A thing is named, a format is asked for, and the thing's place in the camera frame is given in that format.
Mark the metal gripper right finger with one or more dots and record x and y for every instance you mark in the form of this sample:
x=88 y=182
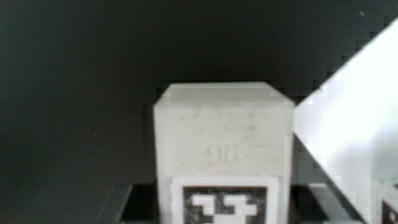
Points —
x=319 y=208

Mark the white fiducial tag sheet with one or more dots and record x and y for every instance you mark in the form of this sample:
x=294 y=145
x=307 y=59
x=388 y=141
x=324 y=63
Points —
x=348 y=123

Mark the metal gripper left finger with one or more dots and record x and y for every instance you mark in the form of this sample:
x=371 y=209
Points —
x=131 y=205

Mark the white chair leg block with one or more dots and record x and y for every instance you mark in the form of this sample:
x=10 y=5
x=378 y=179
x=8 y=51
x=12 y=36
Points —
x=225 y=150

